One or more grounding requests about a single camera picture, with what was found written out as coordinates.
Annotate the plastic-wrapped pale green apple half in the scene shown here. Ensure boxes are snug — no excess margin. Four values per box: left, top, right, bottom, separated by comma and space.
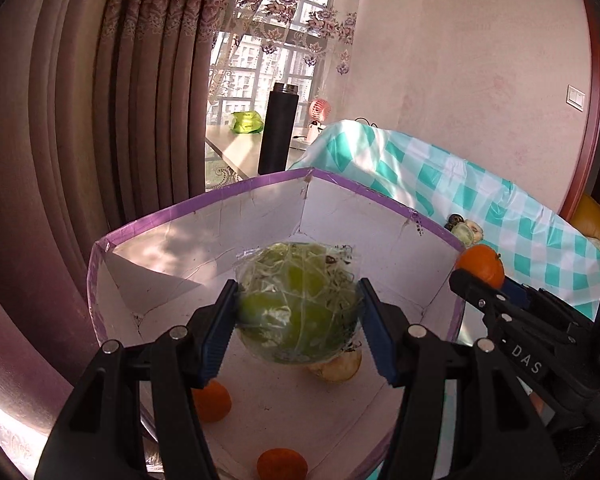
452, 222, 476, 247

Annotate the floral lace curtain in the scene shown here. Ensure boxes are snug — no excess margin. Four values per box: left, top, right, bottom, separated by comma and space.
207, 0, 358, 126

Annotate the black thermos bottle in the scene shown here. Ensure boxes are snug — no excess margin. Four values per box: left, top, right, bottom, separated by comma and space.
257, 81, 299, 175

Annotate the red-brown wooden door frame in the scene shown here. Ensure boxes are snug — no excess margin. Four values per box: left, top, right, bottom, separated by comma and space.
560, 0, 600, 221

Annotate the green packet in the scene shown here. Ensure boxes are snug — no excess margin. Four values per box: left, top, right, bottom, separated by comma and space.
228, 110, 266, 135

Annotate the plastic-wrapped yellowish apple half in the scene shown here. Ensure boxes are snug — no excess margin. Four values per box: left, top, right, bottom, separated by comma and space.
307, 347, 363, 383

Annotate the yellow cushion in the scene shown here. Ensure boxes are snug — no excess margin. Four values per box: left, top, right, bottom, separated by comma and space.
570, 194, 600, 241

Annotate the large orange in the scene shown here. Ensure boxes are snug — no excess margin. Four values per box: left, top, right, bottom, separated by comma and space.
455, 245, 506, 291

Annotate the small pink desk fan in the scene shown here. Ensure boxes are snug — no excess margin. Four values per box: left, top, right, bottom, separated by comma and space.
300, 99, 333, 146

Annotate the green cabbage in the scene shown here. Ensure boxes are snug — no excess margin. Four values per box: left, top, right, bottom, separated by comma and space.
235, 241, 363, 366

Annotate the small tangerine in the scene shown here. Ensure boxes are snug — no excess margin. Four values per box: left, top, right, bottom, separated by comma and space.
192, 379, 232, 423
256, 447, 308, 480

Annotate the purple cardboard box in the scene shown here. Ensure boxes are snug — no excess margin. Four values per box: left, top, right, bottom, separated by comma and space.
87, 167, 468, 480

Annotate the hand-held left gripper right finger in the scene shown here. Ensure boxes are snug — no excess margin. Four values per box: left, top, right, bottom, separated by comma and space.
357, 277, 563, 480

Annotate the light wooden desk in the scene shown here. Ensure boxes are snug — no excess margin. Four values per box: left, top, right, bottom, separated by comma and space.
205, 125, 313, 178

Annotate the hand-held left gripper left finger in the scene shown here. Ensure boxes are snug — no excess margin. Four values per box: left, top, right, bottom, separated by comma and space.
34, 280, 241, 480

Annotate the brown pleated curtain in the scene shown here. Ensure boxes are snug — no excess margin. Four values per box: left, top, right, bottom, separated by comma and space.
0, 0, 231, 480

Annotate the window with grid frame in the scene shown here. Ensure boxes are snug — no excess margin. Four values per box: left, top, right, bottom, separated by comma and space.
215, 0, 338, 126

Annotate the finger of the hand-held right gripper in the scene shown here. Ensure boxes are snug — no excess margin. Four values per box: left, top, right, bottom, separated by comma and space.
449, 268, 518, 333
502, 281, 598, 331

